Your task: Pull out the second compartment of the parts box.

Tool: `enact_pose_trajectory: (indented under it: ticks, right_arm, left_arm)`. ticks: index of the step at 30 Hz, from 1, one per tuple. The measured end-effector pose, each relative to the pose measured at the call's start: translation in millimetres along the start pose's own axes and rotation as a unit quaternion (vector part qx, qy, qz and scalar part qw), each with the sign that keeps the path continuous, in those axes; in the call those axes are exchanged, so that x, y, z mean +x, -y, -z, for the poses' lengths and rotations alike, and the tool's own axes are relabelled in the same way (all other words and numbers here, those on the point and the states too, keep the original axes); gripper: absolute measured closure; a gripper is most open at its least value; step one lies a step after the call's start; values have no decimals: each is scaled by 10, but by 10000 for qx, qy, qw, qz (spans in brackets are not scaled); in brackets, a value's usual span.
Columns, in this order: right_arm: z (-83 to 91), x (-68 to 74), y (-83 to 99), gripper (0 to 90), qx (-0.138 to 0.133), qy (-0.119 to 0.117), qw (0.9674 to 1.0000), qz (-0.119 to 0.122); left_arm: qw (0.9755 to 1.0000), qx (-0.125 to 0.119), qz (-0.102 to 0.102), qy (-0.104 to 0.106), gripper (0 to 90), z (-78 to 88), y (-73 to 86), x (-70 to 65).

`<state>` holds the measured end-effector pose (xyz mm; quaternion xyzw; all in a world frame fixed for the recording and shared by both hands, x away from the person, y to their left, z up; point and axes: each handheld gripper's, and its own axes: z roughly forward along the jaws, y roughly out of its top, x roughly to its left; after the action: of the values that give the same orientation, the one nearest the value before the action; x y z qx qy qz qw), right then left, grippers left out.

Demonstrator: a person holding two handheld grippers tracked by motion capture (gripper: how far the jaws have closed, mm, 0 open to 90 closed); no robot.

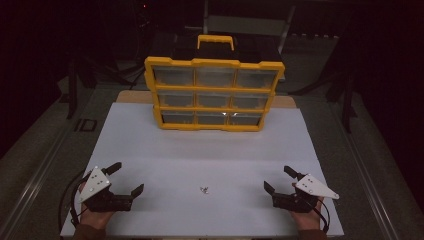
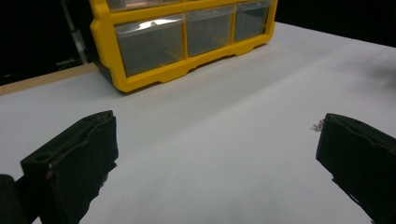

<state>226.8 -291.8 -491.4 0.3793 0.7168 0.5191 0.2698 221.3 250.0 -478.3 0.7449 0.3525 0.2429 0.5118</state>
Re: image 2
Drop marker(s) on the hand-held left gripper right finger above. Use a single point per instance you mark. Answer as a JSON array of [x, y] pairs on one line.
[[361, 161]]

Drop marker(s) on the grey metal stand pole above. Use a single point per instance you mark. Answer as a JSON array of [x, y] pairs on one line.
[[77, 37]]

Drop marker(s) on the set of clear cabinet drawers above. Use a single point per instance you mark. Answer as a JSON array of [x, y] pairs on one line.
[[149, 46]]

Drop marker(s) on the white table sheet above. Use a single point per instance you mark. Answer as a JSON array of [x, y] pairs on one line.
[[218, 124]]

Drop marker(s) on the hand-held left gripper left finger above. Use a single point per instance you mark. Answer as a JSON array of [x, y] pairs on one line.
[[71, 168]]

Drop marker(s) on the small metal screw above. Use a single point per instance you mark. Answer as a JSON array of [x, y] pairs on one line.
[[318, 126]]

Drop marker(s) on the yellow plastic drawer cabinet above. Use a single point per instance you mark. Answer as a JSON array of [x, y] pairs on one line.
[[106, 46]]

